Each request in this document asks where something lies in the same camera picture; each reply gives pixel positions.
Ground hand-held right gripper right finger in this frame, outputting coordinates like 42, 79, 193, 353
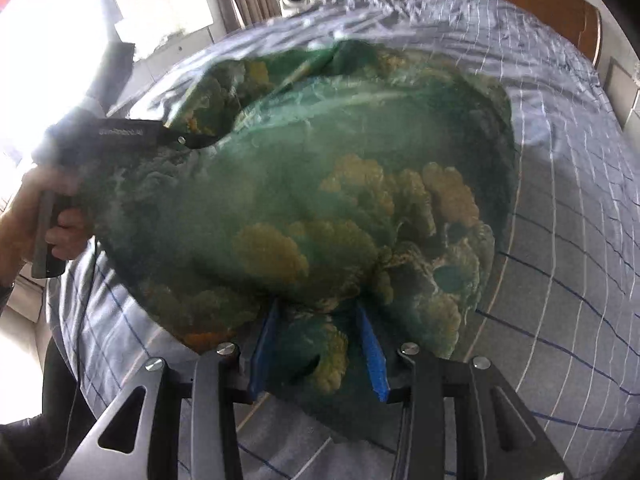
354, 302, 572, 480

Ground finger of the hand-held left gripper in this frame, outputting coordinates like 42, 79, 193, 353
160, 127, 222, 151

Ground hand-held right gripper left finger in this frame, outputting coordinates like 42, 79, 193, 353
57, 300, 282, 480

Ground green floral garment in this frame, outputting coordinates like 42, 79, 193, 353
75, 40, 518, 443

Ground person's left hand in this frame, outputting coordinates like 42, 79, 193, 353
0, 167, 88, 263

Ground white low cabinet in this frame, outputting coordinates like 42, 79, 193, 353
115, 25, 217, 82

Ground grey-blue checked bed sheet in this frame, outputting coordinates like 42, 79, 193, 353
45, 0, 640, 480

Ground person's dark pants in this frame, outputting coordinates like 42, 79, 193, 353
0, 332, 101, 480

